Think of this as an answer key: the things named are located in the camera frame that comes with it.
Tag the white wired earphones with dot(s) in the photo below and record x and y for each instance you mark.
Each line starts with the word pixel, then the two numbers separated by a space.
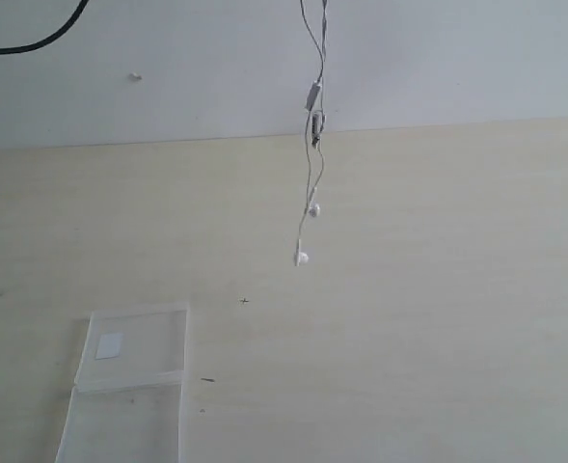
pixel 313 129

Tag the clear plastic storage box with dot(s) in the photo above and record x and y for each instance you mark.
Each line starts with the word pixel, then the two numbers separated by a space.
pixel 125 402

